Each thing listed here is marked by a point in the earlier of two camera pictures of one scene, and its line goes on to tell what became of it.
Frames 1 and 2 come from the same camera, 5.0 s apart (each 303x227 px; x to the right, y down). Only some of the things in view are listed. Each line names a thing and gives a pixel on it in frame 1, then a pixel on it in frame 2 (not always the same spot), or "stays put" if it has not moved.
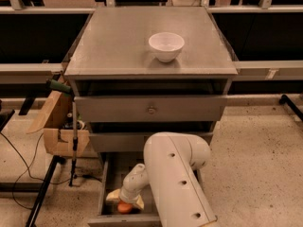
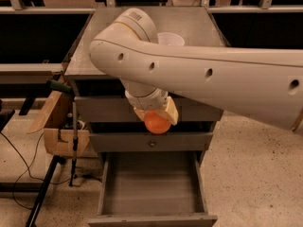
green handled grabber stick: (66, 88) stays put
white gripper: (127, 194) to (148, 103)
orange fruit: (125, 207) to (156, 123)
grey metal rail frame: (26, 72) stays put
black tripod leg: (57, 159) stays put
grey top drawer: (148, 109) stays put
